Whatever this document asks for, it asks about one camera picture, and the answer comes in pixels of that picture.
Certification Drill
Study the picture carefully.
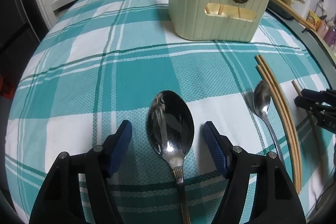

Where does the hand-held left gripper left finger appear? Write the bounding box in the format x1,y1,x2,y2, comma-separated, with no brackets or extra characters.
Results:
29,120,133,224

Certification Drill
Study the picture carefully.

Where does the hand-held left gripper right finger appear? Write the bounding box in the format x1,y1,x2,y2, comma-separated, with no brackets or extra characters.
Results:
202,121,307,224

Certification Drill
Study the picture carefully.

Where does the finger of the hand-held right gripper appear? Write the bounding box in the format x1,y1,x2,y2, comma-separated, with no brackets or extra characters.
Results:
301,88,336,102
294,96,326,112

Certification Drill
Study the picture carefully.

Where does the stainless steel spoon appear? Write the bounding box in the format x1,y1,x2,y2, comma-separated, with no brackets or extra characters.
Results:
252,80,285,164
146,90,195,224

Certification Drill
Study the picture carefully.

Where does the cream plastic utensil holder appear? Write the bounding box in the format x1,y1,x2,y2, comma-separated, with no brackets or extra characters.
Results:
168,0,272,43

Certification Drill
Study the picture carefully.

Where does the teal white checked tablecloth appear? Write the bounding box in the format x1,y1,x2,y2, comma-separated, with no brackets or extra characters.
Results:
5,0,334,224

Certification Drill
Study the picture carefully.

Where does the wooden cutting board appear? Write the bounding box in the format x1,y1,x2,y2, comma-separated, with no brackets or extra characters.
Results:
270,0,310,28

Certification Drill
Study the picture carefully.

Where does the red plastic stool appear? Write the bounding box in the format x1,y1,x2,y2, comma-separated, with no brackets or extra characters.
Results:
0,74,15,98

